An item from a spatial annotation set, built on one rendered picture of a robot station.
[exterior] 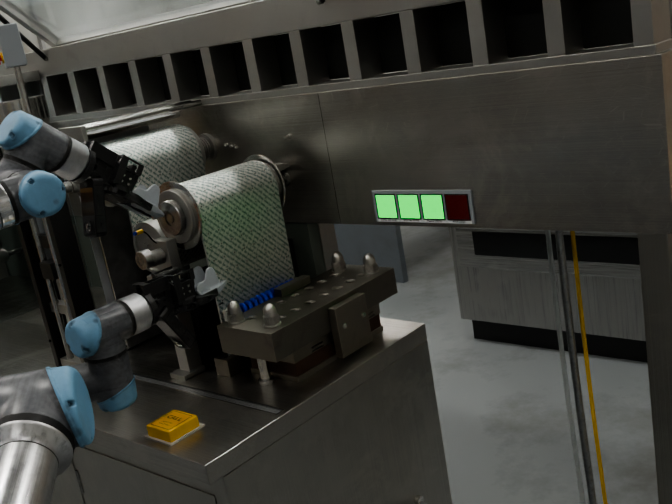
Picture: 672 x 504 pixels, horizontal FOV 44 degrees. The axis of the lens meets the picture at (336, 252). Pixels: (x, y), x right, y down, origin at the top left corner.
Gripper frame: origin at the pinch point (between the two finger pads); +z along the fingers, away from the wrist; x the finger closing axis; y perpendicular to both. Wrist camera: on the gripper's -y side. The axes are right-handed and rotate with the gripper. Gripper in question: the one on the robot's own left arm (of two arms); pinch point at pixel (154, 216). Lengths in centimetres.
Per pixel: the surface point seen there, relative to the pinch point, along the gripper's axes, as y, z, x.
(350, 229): 108, 277, 201
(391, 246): 100, 282, 169
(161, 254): -6.6, 4.9, 0.2
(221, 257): -3.4, 13.6, -8.0
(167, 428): -39.9, 4.7, -19.9
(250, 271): -3.2, 22.6, -8.0
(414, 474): -34, 65, -34
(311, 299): -6.3, 28.8, -22.2
